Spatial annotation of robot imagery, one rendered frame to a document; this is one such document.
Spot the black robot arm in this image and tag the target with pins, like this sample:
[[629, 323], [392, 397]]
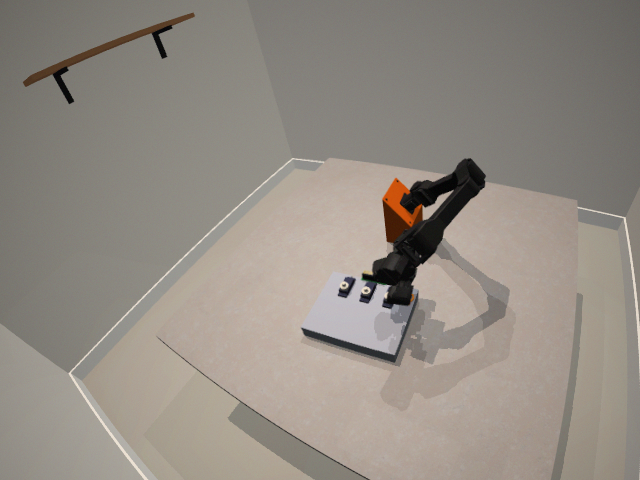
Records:
[[466, 181]]

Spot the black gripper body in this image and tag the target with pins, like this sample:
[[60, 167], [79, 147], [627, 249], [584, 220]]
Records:
[[401, 293]]

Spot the black pin header strip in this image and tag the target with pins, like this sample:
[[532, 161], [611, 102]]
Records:
[[367, 277]]

